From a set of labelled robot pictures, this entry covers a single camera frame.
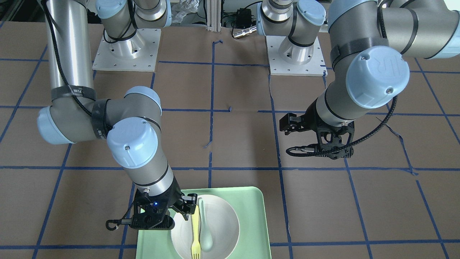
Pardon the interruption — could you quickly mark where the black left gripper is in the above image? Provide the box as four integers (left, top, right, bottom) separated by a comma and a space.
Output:
279, 100, 355, 152

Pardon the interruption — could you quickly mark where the silver metal cylinder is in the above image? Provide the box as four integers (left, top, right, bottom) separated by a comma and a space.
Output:
232, 26, 257, 39

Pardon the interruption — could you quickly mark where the black braided cable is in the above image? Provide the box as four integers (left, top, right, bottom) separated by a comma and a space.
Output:
286, 7, 398, 157

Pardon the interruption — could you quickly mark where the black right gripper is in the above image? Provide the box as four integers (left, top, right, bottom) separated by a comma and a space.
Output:
129, 178, 198, 231

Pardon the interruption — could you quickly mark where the mint green tray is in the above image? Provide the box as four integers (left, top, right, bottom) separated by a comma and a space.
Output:
136, 186, 271, 259

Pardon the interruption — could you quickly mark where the black power adapter box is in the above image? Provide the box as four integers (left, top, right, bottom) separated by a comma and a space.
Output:
235, 8, 252, 28

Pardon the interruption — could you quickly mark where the yellow plastic fork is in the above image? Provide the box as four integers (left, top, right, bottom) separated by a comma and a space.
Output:
190, 205, 202, 259

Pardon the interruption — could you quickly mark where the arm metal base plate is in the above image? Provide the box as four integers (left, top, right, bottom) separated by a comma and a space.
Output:
92, 28, 161, 72
266, 36, 328, 77

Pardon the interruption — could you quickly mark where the crumpled clear plastic bag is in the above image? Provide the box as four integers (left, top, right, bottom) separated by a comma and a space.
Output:
170, 0, 200, 24

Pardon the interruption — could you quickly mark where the black cable loop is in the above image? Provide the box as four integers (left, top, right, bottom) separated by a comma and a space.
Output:
105, 201, 137, 231

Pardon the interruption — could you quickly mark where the aluminium frame post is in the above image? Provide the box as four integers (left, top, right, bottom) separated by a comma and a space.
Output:
205, 0, 222, 34

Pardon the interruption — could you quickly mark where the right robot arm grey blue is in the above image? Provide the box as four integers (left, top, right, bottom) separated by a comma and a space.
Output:
37, 0, 199, 231

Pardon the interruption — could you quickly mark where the pale green plastic spoon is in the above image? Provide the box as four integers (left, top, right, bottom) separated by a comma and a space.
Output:
198, 198, 213, 252

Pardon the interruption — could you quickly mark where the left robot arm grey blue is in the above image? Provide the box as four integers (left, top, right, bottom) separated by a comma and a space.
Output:
256, 0, 459, 159

